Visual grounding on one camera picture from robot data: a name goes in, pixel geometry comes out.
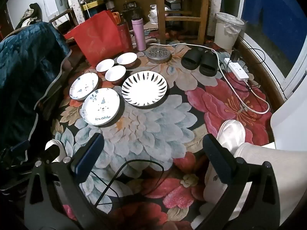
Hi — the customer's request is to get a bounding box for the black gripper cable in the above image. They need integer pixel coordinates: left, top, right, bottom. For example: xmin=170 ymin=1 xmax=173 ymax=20
xmin=92 ymin=159 xmax=165 ymax=206

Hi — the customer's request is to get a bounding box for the white slipper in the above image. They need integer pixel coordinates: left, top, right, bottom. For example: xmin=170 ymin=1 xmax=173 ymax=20
xmin=216 ymin=120 xmax=246 ymax=154
xmin=44 ymin=139 xmax=69 ymax=163

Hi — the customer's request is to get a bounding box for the white power strip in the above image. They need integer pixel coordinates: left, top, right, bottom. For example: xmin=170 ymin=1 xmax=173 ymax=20
xmin=224 ymin=57 xmax=250 ymax=81

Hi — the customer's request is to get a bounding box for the wooden stool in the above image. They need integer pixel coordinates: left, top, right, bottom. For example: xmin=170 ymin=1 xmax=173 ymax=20
xmin=152 ymin=0 xmax=213 ymax=45

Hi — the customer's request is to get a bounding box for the white trash bin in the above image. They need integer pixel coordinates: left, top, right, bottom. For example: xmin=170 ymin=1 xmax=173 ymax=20
xmin=213 ymin=12 xmax=245 ymax=51

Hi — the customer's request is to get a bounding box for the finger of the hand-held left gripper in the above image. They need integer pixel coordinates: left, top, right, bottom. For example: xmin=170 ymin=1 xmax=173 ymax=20
xmin=11 ymin=139 xmax=31 ymax=152

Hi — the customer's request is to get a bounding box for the yellow box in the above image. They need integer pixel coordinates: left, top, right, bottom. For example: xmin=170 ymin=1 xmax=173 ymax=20
xmin=80 ymin=0 xmax=105 ymax=11

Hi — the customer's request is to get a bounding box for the dark picture frame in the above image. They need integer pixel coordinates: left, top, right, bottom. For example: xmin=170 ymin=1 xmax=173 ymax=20
xmin=122 ymin=2 xmax=142 ymax=23

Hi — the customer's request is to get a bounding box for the dark blue quilted coat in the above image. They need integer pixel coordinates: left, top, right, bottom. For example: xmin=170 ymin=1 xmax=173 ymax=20
xmin=0 ymin=21 xmax=72 ymax=154

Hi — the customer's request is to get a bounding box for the dark patterned cloth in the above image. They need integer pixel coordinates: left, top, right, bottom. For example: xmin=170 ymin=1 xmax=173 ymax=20
xmin=14 ymin=2 xmax=46 ymax=30

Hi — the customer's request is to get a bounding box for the white power cable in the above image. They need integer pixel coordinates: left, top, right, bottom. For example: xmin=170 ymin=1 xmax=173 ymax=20
xmin=149 ymin=43 xmax=270 ymax=115

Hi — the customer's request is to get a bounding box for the white plastic basket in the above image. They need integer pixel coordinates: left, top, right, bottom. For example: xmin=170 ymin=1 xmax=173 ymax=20
xmin=147 ymin=14 xmax=160 ymax=25

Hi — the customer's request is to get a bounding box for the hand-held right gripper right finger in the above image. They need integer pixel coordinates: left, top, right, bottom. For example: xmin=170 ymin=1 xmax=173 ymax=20
xmin=203 ymin=134 xmax=281 ymax=230

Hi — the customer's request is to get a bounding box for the wooden side table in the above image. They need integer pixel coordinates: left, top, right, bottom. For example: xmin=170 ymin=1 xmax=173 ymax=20
xmin=48 ymin=8 xmax=77 ymax=34

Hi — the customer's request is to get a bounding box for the round perforated metal tin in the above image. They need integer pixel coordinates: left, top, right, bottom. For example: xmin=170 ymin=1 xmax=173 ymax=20
xmin=146 ymin=47 xmax=171 ymax=64

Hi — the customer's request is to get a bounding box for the person's white trouser leg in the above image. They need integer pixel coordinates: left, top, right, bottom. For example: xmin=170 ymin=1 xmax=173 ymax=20
xmin=192 ymin=142 xmax=279 ymax=230

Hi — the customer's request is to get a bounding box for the black slipper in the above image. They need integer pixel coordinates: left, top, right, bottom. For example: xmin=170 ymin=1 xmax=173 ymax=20
xmin=181 ymin=47 xmax=209 ymax=70
xmin=199 ymin=51 xmax=219 ymax=75

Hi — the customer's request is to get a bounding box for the black striped white plate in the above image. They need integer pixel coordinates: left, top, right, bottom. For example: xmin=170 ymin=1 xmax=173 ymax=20
xmin=121 ymin=71 xmax=168 ymax=107

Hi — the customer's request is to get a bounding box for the white bowl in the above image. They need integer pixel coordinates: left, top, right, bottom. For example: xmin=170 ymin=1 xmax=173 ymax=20
xmin=96 ymin=59 xmax=115 ymax=73
xmin=117 ymin=52 xmax=138 ymax=69
xmin=105 ymin=65 xmax=126 ymax=84

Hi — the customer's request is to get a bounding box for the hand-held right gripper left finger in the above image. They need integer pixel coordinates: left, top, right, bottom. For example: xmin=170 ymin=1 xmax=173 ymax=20
xmin=24 ymin=132 xmax=113 ymax=230

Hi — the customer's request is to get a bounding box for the red paper bag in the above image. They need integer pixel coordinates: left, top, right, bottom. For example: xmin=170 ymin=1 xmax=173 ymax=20
xmin=64 ymin=10 xmax=124 ymax=64

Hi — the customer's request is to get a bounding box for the cartoon printed white plate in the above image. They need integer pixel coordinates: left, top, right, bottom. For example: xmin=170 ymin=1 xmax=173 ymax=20
xmin=69 ymin=72 xmax=99 ymax=100
xmin=81 ymin=88 xmax=120 ymax=126

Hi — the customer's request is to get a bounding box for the thin black charger cable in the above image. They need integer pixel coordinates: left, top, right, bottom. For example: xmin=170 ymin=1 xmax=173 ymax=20
xmin=236 ymin=48 xmax=267 ymax=93

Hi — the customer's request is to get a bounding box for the blue door panel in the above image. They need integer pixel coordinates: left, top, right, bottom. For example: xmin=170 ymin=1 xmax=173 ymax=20
xmin=241 ymin=0 xmax=307 ymax=64

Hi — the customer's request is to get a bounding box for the pink bottle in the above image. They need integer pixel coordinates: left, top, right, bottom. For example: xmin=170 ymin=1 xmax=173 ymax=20
xmin=131 ymin=17 xmax=147 ymax=51

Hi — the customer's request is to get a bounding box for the green thermos jug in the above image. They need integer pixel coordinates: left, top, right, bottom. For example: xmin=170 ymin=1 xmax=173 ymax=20
xmin=55 ymin=0 xmax=70 ymax=15

